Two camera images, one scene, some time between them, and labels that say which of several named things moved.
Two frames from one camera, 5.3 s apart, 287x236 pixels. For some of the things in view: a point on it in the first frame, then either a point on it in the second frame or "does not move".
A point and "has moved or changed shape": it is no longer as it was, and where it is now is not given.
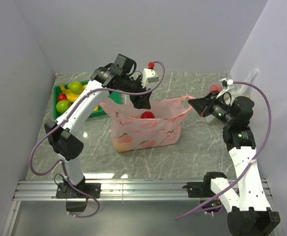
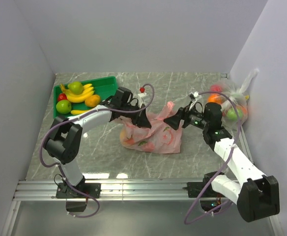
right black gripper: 204,105 → 184,114
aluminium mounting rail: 45,190 does not move
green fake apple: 63,105 does not move
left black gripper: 141,101 → 141,120
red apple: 62,96 does not move
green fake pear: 75,87 does not move
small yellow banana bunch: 72,97 does not move
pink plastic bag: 129,132 has moved or changed shape
